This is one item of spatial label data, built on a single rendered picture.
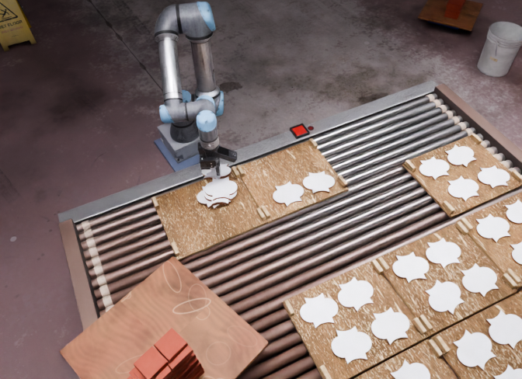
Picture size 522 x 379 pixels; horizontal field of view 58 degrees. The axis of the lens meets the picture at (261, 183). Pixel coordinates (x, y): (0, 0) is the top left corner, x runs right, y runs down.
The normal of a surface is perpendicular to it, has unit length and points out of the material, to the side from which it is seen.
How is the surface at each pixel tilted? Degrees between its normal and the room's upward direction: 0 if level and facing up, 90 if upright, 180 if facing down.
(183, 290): 0
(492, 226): 0
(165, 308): 0
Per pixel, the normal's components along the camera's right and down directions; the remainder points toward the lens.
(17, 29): 0.47, 0.52
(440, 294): -0.03, -0.64
